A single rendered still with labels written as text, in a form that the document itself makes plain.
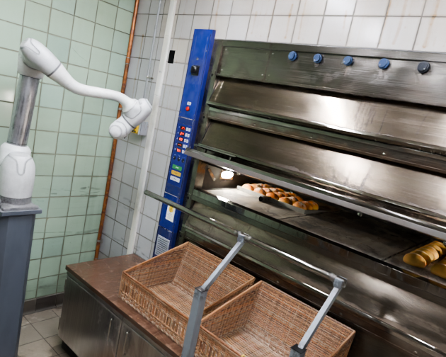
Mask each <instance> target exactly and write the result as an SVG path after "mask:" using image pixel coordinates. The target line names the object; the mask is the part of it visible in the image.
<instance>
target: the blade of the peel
mask: <svg viewBox="0 0 446 357"><path fill-rule="evenodd" d="M237 190H239V191H243V192H244V193H248V194H251V195H253V196H256V197H258V198H259V196H264V195H263V194H260V193H257V192H254V191H251V190H249V189H246V188H243V187H242V186H237ZM270 202H271V203H275V204H278V205H281V206H283V207H285V208H289V209H291V210H294V211H297V212H299V213H302V214H310V213H321V212H327V211H330V210H327V209H324V208H321V207H319V209H318V210H304V209H301V208H298V207H296V206H293V205H290V204H288V203H284V202H282V201H280V200H276V199H274V198H271V199H270Z"/></svg>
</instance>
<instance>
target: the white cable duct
mask: <svg viewBox="0 0 446 357"><path fill-rule="evenodd" d="M176 4H177V0H171V2H170V6H169V10H168V18H167V22H166V30H165V35H164V42H163V47H162V51H161V59H160V63H159V71H158V75H157V80H156V88H155V92H154V100H153V104H152V111H151V116H150V121H149V128H148V133H147V141H146V144H145V149H144V157H143V161H142V169H141V174H140V178H139V185H138V190H137V197H136V202H135V210H134V214H133V218H132V226H131V230H130V238H129V243H128V248H127V254H132V253H133V249H134V245H135V237H136V232H137V225H138V220H139V213H140V208H141V204H142V196H143V192H144V185H145V181H146V176H147V169H148V164H149V157H150V152H151V145H152V140H153V136H154V128H155V124H156V117H157V112H158V107H159V100H160V95H161V88H162V84H163V80H164V72H165V68H166V60H167V56H168V48H169V44H170V39H171V31H172V27H173V20H174V16H175V11H176Z"/></svg>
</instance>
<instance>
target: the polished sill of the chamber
mask: <svg viewBox="0 0 446 357"><path fill-rule="evenodd" d="M193 195H194V196H197V197H199V198H202V199H204V200H207V201H209V202H211V203H214V204H216V205H219V206H221V207H223V208H226V209H228V210H231V211H233V212H235V213H238V214H240V215H243V216H245V217H248V218H250V219H252V220H255V221H257V222H260V223H262V224H264V225H267V226H269V227H272V228H274V229H276V230H279V231H281V232H284V233H286V234H289V235H291V236H293V237H296V238H298V239H301V240H303V241H305V242H308V243H310V244H313V245H315V246H317V247H320V248H322V249H325V250H327V251H329V252H332V253H334V254H337V255H339V256H342V257H344V258H346V259H349V260H351V261H354V262H356V263H358V264H361V265H363V266H366V267H368V268H371V269H373V270H375V271H378V272H380V273H383V274H385V275H387V276H390V277H392V278H395V279H397V280H399V281H402V282H404V283H407V284H409V285H412V286H414V287H416V288H419V289H421V290H424V291H426V292H428V293H431V294H433V295H436V296H438V297H440V298H443V299H445V300H446V285H443V284H441V283H438V282H435V281H433V280H431V279H428V278H425V277H422V276H420V275H418V274H415V273H412V272H410V271H407V270H405V269H402V268H399V267H398V266H395V265H392V264H390V263H387V262H385V261H382V260H380V259H376V258H375V257H372V256H369V255H367V254H364V253H362V252H360V251H357V250H354V249H351V248H349V247H347V246H344V245H342V244H339V243H337V242H334V241H331V240H330V239H326V238H324V237H321V236H319V235H317V234H314V233H311V232H308V231H306V230H304V229H301V228H298V227H295V226H294V225H291V224H288V223H286V222H283V221H281V220H278V219H275V218H274V217H271V216H268V215H265V214H263V213H261V212H258V211H256V210H253V209H250V208H247V207H245V206H243V205H240V204H238V203H235V202H233V201H230V200H227V199H225V198H222V197H220V196H218V195H215V194H213V193H210V192H207V191H204V190H202V189H200V188H197V189H194V190H193Z"/></svg>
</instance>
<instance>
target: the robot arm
mask: <svg viewBox="0 0 446 357"><path fill-rule="evenodd" d="M17 70H18V73H19V78H18V85H17V89H16V97H15V101H14V105H13V112H12V116H11V122H10V127H9V131H8V137H7V142H5V143H3V144H2V145H1V146H0V208H1V211H5V212H6V211H12V210H38V208H39V206H38V205H36V204H34V203H32V202H31V200H32V192H33V186H34V182H35V163H34V161H33V158H32V157H31V156H30V153H31V150H30V148H29V147H28V146H27V143H28V136H29V132H30V126H31V122H32V118H33V111H34V107H35V101H36V97H37V93H38V86H39V82H40V79H42V78H43V77H44V75H46V76H47V77H48V78H50V79H51V80H53V81H55V82H57V83H58V84H59V85H60V86H62V87H64V88H65V89H66V90H68V91H70V92H72V93H74V94H77V95H80V96H87V97H92V98H102V99H108V100H113V101H117V102H118V103H120V104H121V105H122V111H123V113H124V114H123V115H122V116H120V117H119V118H118V119H117V120H115V121H114V122H113V123H112V124H111V125H110V127H109V130H108V131H109V134H110V135H111V136H112V137H113V138H114V139H117V140H121V139H123V138H124V139H125V138H126V136H127V135H129V134H130V133H131V132H132V131H133V130H134V129H135V128H136V127H137V126H138V125H140V124H141V123H142V122H144V121H145V120H146V119H147V117H148V116H149V115H150V113H151V111H152V106H151V104H150V102H149V101H148V100H147V99H145V98H141V99H139V100H136V99H135V98H134V99H131V98H129V97H128V96H126V95H125V94H123V93H120V92H118V91H114V90H110V89H102V88H98V87H95V86H87V85H84V84H80V83H79V82H77V81H75V80H74V79H73V78H72V77H71V75H70V74H69V73H68V71H67V70H66V69H65V68H64V66H63V65H62V63H61V62H60V61H59V60H58V59H57V58H56V57H55V56H54V55H53V54H52V53H51V52H50V51H49V50H48V49H47V48H46V47H45V46H44V45H43V44H42V43H41V42H39V41H37V40H35V39H32V38H26V39H25V40H24V41H23V42H22V43H21V44H20V50H19V52H18V67H17Z"/></svg>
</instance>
